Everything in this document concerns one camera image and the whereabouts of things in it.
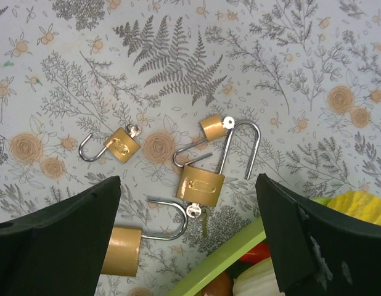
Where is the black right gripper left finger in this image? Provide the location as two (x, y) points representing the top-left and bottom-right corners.
(0, 176), (121, 295)

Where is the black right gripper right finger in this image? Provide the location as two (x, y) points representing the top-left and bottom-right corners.
(255, 174), (381, 295)

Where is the large brass padlock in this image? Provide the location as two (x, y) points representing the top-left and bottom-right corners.
(176, 119), (261, 209)
(100, 199), (188, 277)

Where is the red pepper toy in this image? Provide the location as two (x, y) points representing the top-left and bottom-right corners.
(239, 242), (271, 265)

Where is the green plastic basket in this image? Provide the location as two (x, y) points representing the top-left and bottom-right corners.
(168, 191), (317, 295)

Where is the yellow napa cabbage toy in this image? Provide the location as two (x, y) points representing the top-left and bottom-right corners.
(327, 191), (381, 226)

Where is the brown mushroom toy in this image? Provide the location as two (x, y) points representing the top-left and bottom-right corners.
(200, 271), (233, 296)

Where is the small brass padlock left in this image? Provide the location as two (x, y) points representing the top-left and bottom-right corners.
(78, 124), (142, 163)

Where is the small brass padlock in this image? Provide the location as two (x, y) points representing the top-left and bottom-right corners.
(78, 124), (142, 163)
(173, 115), (235, 168)

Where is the small brass padlock right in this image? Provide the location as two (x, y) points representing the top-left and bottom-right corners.
(173, 115), (235, 168)

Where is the floral patterned table mat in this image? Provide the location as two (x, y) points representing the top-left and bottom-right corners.
(0, 1), (381, 295)

